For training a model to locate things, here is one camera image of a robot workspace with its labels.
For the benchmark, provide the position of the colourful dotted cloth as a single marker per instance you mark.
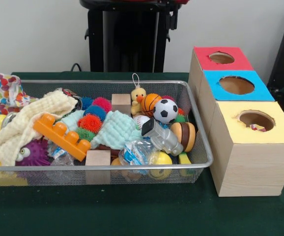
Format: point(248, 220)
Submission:
point(256, 127)
point(7, 88)

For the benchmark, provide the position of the wooden box with three holes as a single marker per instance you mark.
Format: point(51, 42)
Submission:
point(250, 169)

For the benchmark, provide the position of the small orange basketball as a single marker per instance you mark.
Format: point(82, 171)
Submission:
point(148, 104)

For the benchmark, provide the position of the yellow rubber duck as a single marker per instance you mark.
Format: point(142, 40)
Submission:
point(138, 98)

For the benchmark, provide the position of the small black white soccer ball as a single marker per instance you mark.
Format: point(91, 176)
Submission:
point(165, 111)

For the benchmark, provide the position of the small wooden cube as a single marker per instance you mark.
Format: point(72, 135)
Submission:
point(121, 103)

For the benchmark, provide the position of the mint green waffle cloth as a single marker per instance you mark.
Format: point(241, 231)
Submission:
point(117, 132)

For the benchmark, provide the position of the silver plastic toy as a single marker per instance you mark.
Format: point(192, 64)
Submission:
point(162, 140)

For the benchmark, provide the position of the toy hamburger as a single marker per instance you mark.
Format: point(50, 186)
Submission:
point(184, 135)

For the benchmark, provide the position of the orange plastic building block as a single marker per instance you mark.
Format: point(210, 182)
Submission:
point(63, 137)

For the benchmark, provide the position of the cream waffle cloth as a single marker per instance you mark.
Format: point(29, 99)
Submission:
point(16, 127)

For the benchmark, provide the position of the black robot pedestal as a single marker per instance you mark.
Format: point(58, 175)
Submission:
point(132, 37)

